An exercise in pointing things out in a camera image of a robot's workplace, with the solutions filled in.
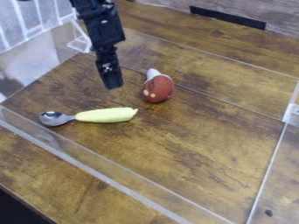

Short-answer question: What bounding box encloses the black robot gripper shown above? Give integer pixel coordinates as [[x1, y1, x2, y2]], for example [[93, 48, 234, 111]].
[[70, 0, 127, 89]]

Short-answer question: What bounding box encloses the green handled metal spoon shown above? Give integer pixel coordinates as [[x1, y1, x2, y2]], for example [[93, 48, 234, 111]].
[[39, 108, 138, 126]]

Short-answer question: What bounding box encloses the red toy mushroom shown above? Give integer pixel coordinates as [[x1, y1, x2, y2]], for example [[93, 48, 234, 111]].
[[142, 68, 174, 103]]

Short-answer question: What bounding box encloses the black strip on table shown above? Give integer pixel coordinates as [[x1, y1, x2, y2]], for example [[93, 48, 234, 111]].
[[190, 5, 268, 30]]

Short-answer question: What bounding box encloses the clear acrylic front barrier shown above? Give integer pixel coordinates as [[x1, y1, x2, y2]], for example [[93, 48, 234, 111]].
[[0, 105, 234, 224]]

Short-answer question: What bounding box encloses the clear acrylic barrier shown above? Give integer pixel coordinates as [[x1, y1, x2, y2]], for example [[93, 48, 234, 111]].
[[248, 82, 299, 224], [0, 105, 234, 224]]

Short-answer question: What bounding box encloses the clear acrylic right barrier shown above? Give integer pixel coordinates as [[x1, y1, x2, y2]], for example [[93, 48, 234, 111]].
[[248, 82, 299, 224]]

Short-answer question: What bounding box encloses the clear acrylic triangular bracket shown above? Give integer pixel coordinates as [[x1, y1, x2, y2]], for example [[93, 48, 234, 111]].
[[67, 20, 93, 53]]

